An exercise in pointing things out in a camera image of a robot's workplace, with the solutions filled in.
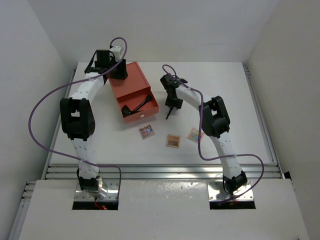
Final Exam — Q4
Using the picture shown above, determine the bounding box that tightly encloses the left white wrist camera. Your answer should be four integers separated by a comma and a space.
109, 45, 124, 61

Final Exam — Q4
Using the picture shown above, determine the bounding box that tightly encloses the purple cable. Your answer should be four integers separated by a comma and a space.
28, 37, 128, 201
161, 64, 265, 202

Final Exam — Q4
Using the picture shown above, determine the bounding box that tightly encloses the aluminium rail frame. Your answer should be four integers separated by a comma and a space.
7, 66, 292, 240

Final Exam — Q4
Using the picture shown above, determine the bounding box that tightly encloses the colourful eyeshadow palette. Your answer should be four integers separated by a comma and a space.
187, 127, 205, 143

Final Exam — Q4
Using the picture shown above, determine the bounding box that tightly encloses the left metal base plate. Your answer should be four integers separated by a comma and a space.
74, 179, 119, 202

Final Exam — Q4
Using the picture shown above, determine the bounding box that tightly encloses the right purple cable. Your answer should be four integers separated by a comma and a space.
161, 64, 265, 202

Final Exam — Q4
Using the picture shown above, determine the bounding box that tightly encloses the white front cover panel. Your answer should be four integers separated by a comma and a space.
19, 179, 309, 240

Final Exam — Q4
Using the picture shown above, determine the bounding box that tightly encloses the brown quad eyeshadow palette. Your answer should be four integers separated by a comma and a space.
165, 134, 181, 149

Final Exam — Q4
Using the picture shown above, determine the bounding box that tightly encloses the metal base plate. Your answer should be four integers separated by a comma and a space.
74, 179, 119, 202
208, 180, 255, 201

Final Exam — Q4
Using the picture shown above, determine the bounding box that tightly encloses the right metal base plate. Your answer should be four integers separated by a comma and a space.
208, 180, 255, 201

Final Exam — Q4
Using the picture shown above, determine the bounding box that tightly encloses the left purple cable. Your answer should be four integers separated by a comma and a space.
28, 37, 128, 201

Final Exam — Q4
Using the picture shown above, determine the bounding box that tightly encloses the orange drawer box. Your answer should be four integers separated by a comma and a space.
109, 62, 159, 124

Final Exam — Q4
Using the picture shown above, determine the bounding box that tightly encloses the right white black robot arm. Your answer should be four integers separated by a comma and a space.
160, 74, 248, 196

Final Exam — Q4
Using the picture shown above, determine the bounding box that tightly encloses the round-pan eyeshadow palette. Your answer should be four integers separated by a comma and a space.
139, 124, 155, 140

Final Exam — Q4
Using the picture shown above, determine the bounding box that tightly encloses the small black makeup brush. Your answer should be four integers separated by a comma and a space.
132, 94, 153, 113

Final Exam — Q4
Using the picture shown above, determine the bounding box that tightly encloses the thin black makeup brush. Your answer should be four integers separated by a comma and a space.
165, 107, 174, 120

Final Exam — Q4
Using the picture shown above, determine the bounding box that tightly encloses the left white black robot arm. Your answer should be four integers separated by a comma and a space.
59, 46, 128, 199

